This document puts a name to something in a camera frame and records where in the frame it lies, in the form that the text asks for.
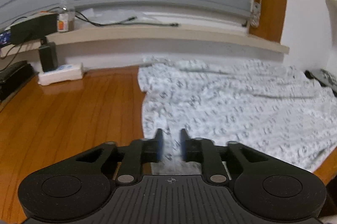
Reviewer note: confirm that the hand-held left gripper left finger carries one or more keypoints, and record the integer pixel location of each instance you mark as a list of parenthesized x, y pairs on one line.
[(159, 146)]

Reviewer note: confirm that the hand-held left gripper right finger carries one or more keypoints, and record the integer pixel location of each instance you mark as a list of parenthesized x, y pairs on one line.
[(183, 146)]

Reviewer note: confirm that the white patterned pajama top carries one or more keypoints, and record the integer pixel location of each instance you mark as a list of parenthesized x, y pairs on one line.
[(237, 108)]

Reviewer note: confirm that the black folded cloth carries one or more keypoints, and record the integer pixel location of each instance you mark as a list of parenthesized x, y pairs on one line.
[(313, 74)]

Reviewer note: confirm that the beige window sill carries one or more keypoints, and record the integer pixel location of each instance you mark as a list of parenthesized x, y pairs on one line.
[(158, 34)]

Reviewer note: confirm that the white power strip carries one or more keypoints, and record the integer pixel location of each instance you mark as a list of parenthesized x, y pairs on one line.
[(60, 74)]

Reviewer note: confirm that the black power adapter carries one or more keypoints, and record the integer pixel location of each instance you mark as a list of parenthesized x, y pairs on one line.
[(48, 57)]

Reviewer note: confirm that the glass jar orange label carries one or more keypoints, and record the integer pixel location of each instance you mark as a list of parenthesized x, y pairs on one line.
[(65, 18)]

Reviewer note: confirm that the black flat box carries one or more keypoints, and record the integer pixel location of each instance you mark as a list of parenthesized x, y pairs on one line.
[(14, 79)]

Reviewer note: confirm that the black device box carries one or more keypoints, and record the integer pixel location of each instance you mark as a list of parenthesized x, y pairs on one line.
[(34, 28)]

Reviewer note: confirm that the blue patterned packet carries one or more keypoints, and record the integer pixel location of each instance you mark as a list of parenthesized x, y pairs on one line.
[(4, 39)]

